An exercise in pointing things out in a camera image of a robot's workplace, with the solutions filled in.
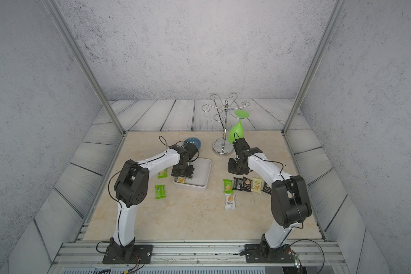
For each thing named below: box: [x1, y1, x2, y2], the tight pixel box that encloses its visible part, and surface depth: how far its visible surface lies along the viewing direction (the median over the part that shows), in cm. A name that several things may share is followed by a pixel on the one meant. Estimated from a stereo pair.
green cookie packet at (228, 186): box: [222, 178, 235, 194], surface depth 95 cm
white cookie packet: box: [224, 193, 236, 211], surface depth 89 cm
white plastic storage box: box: [172, 156, 212, 191], surface depth 95 cm
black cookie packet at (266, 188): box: [261, 180, 272, 195], surface depth 94 cm
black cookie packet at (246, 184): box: [242, 176, 253, 193], surface depth 95 cm
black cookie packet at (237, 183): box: [232, 176, 243, 191], surface depth 96 cm
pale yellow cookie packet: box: [251, 178, 264, 195], surface depth 95 cm
